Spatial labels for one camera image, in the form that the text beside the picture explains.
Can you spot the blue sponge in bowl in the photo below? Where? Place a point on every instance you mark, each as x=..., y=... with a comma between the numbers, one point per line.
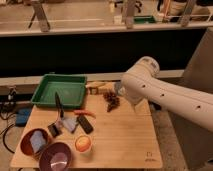
x=37, y=141

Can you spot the green plastic tray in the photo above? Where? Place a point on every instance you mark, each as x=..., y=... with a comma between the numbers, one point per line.
x=71, y=90

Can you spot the orange fruit in cup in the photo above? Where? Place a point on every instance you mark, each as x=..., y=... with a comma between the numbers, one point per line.
x=83, y=143

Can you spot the blue box on floor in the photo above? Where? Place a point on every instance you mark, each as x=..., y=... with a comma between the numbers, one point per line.
x=22, y=117

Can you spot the purple bowl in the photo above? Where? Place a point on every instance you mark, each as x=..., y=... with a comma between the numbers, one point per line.
x=55, y=157

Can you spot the small black block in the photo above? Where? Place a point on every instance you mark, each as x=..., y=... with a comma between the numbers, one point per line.
x=54, y=130

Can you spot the black rectangular remote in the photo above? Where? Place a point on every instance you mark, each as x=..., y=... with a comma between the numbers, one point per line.
x=85, y=124

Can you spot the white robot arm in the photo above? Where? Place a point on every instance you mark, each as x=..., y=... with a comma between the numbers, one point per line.
x=140, y=82

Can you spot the brown bowl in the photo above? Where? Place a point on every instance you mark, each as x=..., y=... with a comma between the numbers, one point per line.
x=26, y=147

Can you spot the wooden block toy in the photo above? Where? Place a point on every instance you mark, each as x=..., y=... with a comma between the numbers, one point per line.
x=93, y=87

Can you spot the red chili pepper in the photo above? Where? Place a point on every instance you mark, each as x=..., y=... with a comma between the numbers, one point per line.
x=84, y=112

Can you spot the black handled knife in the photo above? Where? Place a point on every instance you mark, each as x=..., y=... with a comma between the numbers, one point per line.
x=59, y=105

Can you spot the light blue cloth piece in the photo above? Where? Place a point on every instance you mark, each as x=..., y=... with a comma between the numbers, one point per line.
x=70, y=124

